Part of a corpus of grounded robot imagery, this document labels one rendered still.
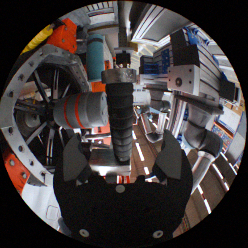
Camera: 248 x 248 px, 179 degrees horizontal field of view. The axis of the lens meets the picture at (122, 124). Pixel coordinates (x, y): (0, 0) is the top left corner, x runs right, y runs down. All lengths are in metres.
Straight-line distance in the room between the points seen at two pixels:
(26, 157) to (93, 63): 0.39
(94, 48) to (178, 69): 0.35
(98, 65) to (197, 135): 0.56
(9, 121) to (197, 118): 0.57
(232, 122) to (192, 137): 5.50
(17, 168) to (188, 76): 0.47
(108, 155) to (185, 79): 0.30
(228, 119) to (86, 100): 5.97
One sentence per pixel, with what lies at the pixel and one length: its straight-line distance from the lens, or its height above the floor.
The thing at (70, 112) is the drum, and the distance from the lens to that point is 0.27.
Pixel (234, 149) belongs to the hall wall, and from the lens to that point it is 10.88.
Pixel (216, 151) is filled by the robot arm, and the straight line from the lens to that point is 0.49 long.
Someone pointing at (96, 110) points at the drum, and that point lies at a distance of 0.24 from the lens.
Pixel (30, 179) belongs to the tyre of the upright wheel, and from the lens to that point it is 0.34.
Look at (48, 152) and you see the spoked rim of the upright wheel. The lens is 0.39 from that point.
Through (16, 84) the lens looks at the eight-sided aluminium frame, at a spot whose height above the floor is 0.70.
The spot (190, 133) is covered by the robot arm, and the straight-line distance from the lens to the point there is 0.45.
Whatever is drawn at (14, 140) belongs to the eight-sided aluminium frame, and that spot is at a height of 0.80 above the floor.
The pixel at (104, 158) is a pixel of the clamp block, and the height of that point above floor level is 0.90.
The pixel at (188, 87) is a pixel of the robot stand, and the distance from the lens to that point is 0.27.
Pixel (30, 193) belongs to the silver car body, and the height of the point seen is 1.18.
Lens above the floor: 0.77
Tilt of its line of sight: 29 degrees up
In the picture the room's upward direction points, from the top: 177 degrees clockwise
